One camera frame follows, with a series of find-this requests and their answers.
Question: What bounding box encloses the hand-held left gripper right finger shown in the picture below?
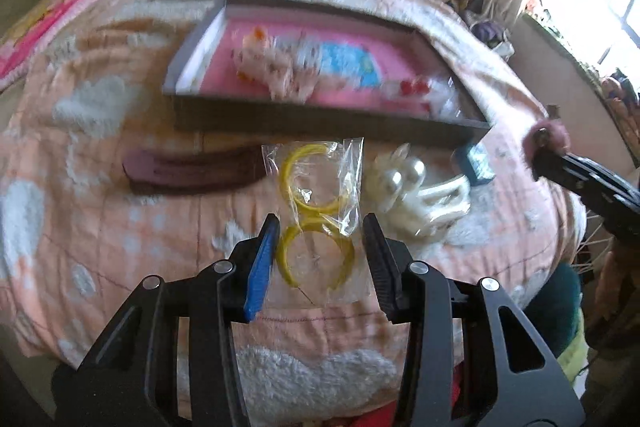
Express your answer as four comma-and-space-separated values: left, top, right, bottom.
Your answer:
361, 213, 587, 427

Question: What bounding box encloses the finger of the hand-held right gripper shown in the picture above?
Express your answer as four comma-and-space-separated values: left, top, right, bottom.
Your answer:
531, 149, 640, 214

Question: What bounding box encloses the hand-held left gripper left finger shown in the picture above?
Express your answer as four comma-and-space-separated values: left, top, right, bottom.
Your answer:
50, 213, 282, 427

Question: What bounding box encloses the pink fuzzy hair clip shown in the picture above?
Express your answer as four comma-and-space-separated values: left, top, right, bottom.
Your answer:
522, 121, 571, 168

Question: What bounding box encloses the clear bag of yellow rings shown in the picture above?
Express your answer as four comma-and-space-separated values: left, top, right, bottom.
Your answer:
261, 137, 374, 308

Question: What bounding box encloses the clear packet of beads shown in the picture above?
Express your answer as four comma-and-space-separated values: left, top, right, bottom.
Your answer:
382, 74, 464, 118

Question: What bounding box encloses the grey tray box pink inside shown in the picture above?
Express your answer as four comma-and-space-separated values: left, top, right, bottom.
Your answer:
162, 0, 494, 146

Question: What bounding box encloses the white net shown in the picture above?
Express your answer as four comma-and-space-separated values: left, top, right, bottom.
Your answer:
572, 207, 617, 279

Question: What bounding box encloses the white pearl hair claw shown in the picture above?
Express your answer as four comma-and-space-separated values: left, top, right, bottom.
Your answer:
364, 143, 474, 239

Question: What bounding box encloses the small blue box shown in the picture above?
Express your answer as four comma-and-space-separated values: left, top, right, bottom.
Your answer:
451, 142, 497, 186

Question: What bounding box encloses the brown hair clip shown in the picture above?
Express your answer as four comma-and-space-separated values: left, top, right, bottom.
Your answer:
122, 146, 269, 198

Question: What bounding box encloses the peach cloud-pattern quilt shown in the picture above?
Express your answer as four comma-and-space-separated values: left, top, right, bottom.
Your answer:
0, 0, 587, 427

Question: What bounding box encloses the basket with clothes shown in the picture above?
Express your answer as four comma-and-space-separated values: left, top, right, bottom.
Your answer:
467, 19, 517, 58

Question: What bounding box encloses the pink printed blanket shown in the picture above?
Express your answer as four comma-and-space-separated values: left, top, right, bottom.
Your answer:
0, 0, 132, 80

